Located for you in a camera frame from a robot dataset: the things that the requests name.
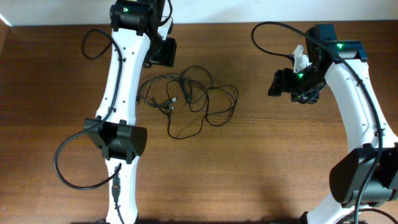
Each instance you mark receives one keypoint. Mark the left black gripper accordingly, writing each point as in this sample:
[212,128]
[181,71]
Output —
[166,52]

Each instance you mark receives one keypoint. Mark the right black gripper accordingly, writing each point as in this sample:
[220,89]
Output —
[278,83]

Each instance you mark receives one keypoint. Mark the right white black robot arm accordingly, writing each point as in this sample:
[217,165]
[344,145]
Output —
[366,177]

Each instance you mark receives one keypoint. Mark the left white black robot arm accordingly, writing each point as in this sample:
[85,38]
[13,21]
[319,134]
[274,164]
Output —
[139,39]

